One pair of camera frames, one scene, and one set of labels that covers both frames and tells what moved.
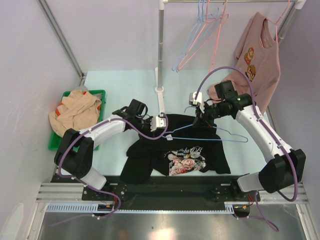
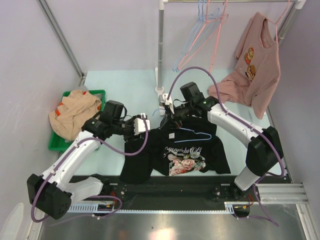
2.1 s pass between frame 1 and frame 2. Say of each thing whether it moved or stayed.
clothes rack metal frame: stayed
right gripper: moved
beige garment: stayed
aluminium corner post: stayed
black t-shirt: stayed
